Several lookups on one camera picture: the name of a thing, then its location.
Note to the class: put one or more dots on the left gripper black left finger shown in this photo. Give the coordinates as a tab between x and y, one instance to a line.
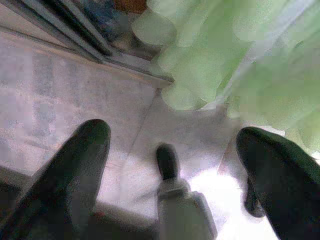
75	175

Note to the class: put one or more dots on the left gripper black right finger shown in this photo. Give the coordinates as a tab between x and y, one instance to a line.
282	187

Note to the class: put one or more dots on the grey robot leg black foot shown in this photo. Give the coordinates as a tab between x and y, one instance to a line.
180	212

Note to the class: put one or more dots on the light green curtain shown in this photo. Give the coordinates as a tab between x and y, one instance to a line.
250	62

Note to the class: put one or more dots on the grey sliding door track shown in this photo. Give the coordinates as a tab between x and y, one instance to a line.
75	30

